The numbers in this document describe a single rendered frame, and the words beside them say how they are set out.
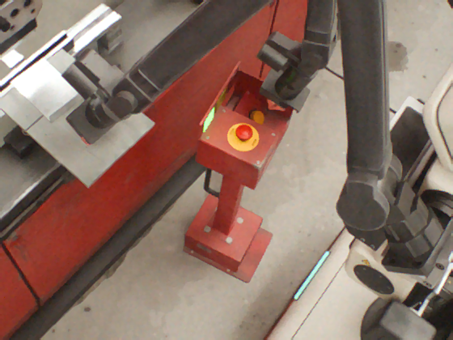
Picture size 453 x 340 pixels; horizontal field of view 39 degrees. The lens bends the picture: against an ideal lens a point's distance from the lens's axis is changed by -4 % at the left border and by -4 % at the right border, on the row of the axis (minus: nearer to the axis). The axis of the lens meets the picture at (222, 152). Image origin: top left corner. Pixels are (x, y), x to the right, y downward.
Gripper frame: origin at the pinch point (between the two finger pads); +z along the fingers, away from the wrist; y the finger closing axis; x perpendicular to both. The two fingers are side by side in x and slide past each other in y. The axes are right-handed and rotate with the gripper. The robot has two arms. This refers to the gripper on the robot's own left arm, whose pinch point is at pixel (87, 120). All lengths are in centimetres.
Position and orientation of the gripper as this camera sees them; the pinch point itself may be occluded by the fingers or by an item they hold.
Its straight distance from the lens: 125.5
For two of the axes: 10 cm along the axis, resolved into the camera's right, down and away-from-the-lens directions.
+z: -4.5, 0.9, 8.9
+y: -6.5, 6.5, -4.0
